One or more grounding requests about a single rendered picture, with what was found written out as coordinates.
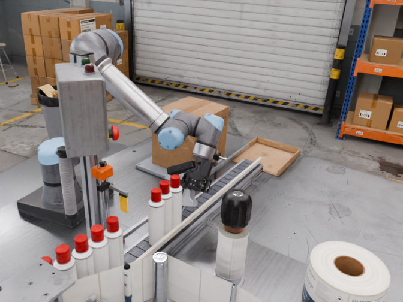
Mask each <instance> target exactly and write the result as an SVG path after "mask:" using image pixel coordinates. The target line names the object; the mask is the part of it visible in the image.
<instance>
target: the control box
mask: <svg viewBox="0 0 403 302"><path fill-rule="evenodd" d="M91 64H93V63H91ZM93 66H94V71H95V74H93V75H86V74H84V70H85V68H82V67H80V64H77V63H62V64H55V74H56V84H57V90H58V100H59V109H60V115H61V125H62V133H63V138H64V144H65V150H66V154H67V158H77V157H83V156H92V155H102V154H106V153H107V151H109V131H108V124H107V104H106V85H105V80H104V79H103V77H102V75H101V74H100V72H99V70H98V68H97V67H96V66H95V65H93Z"/></svg>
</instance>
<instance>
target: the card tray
mask: <svg viewBox="0 0 403 302"><path fill-rule="evenodd" d="M247 144H249V147H248V148H247V149H245V150H244V151H243V152H242V153H240V154H239V155H237V156H236V157H235V158H233V159H232V160H231V161H232V162H235V163H238V162H240V161H241V160H243V159H247V160H250V161H254V162H255V161H256V160H257V159H258V158H259V157H262V161H261V162H260V163H259V164H261V165H263V172H265V173H269V174H272V175H274V176H278V177H279V176H280V175H281V174H282V173H283V172H284V171H285V169H286V168H287V167H288V166H289V165H290V164H291V163H292V162H293V161H294V160H295V159H296V158H297V157H298V156H299V155H300V150H301V149H300V148H297V147H293V146H289V145H286V144H282V143H279V142H276V141H272V140H268V139H265V138H261V137H256V138H254V139H253V140H251V141H250V142H249V143H247Z"/></svg>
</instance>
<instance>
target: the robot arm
mask: <svg viewBox="0 0 403 302"><path fill-rule="evenodd" d="M78 50H86V51H89V52H93V53H94V58H95V66H96V67H97V68H98V70H99V72H100V74H101V75H102V77H103V79H104V80H105V85H106V90H107V91H108V92H109V93H110V94H111V95H112V96H114V97H115V98H116V99H117V100H118V101H119V102H120V103H121V104H122V105H123V106H125V107H126V108H127V109H128V110H129V111H130V112H132V114H133V115H135V117H137V118H138V119H139V120H140V121H141V122H143V123H144V124H145V125H146V126H147V127H148V128H149V129H150V130H151V131H152V132H154V133H155V134H156V135H157V136H158V142H159V144H160V146H161V147H162V148H163V149H165V150H175V149H177V148H178V147H179V146H180V145H181V144H182V143H183V142H184V139H186V137H187V136H188V135H190V136H192V137H196V138H197V141H196V144H195V146H194V150H193V155H192V158H194V159H196V161H189V162H185V163H183V164H179V165H174V166H171V167H168V168H167V174H169V175H174V174H176V175H178V174H182V173H184V175H183V177H182V180H181V183H180V186H182V212H183V210H184V209H185V207H186V206H188V207H196V206H197V204H198V201H197V200H196V199H195V194H196V191H199V192H200V191H201V192H204V193H208V192H209V189H210V186H211V183H212V180H213V179H211V177H209V176H210V172H211V170H212V167H213V166H215V164H216V162H212V161H211V159H213V156H214V153H215V150H216V147H217V144H218V141H219V138H220V135H221V133H222V129H223V126H224V119H223V118H221V117H219V116H216V115H213V114H209V113H207V114H205V116H204V117H198V116H195V115H193V114H189V113H186V112H184V111H180V110H175V109H174V110H172V111H171V112H170V114H169V115H168V114H167V113H166V112H165V111H163V110H162V109H161V108H160V107H159V106H158V105H156V103H154V102H153V100H151V99H150V98H149V97H148V96H147V95H146V94H145V93H144V92H142V91H141V90H140V89H139V88H138V87H137V86H136V85H135V84H134V83H133V82H132V81H131V80H129V79H128V78H127V77H126V76H125V75H124V74H123V73H121V72H120V71H119V70H118V69H117V68H116V67H115V62H116V60H118V59H119V58H120V57H121V55H122V52H123V44H122V41H121V39H120V37H119V36H118V34H117V33H115V32H114V31H112V30H110V29H97V30H94V31H89V32H82V33H81V34H78V35H77V36H76V37H75V38H74V39H73V41H72V43H71V47H70V52H74V51H78ZM64 145H65V144H64V138H63V137H58V138H52V139H51V140H46V141H45V142H43V143H41V144H40V146H39V147H38V161H39V162H40V168H41V174H42V178H43V183H44V186H43V193H42V196H41V200H42V204H43V206H44V207H46V208H48V209H54V210H59V209H64V199H63V193H62V184H61V175H60V169H59V161H58V155H57V147H60V146H64ZM71 162H72V168H73V179H74V189H75V196H76V204H78V203H79V202H81V200H82V199H83V190H82V188H81V186H80V185H79V183H78V181H77V179H76V174H75V169H74V167H75V166H76V165H78V164H79V163H80V158H79V157H77V158H71ZM209 183H210V184H209ZM187 187H188V188H187ZM208 187H209V188H208ZM186 188H187V189H186Z"/></svg>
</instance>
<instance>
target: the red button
mask: <svg viewBox="0 0 403 302"><path fill-rule="evenodd" d="M108 131H109V138H112V139H113V141H116V140H118V138H119V130H118V127H116V126H111V129H108Z"/></svg>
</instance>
